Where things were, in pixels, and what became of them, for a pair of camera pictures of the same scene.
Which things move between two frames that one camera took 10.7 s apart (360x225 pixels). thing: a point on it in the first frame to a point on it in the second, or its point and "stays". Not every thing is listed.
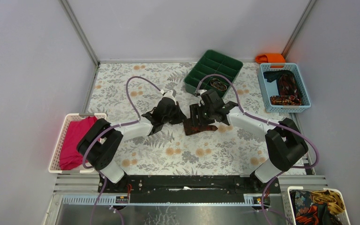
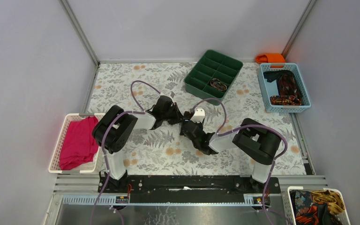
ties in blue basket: [289, 92] stays
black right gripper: [203, 107] to [200, 125]
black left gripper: [174, 112] stays
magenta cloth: [70, 158] stays
